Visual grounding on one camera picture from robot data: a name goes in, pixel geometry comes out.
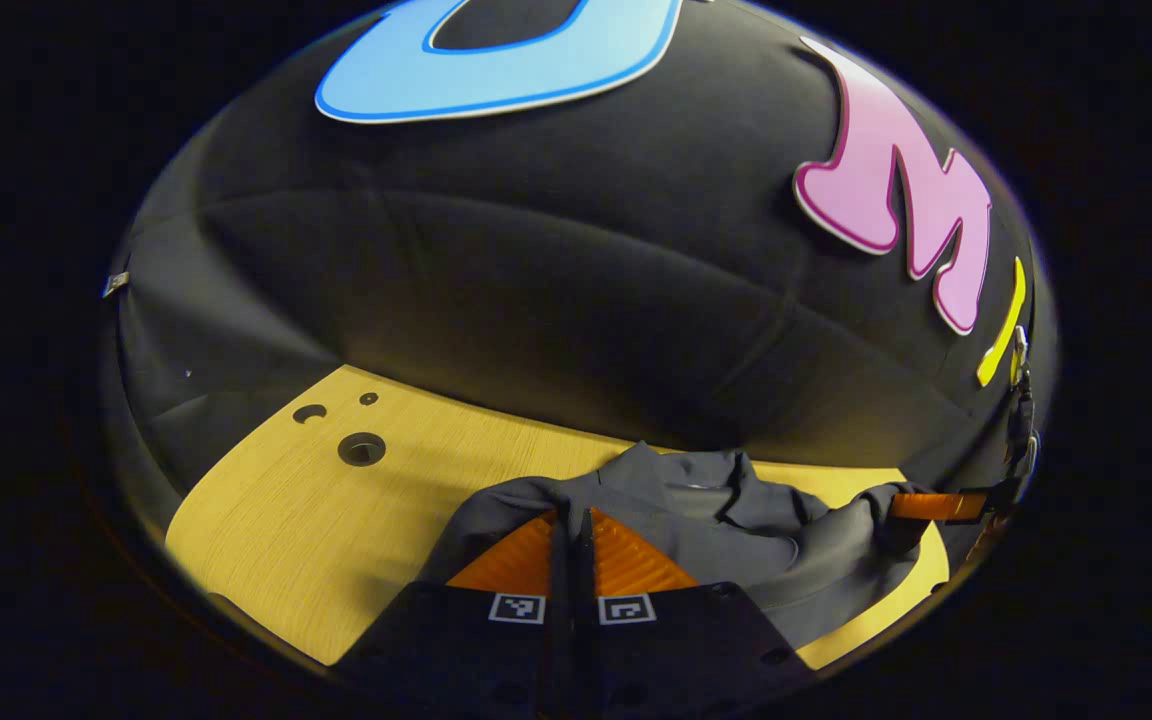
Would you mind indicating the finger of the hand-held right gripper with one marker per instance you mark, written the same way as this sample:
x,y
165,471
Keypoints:
x,y
941,506

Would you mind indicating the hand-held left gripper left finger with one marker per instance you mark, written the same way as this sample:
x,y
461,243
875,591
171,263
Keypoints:
x,y
446,650

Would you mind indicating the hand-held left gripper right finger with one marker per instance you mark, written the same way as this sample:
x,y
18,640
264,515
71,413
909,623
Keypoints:
x,y
696,650

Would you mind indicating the grey collared shirt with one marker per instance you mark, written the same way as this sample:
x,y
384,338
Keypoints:
x,y
726,530

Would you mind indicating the black backdrop cloth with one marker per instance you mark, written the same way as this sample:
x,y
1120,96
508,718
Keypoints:
x,y
536,280

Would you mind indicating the white metal clip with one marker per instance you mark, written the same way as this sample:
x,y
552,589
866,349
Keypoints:
x,y
116,283

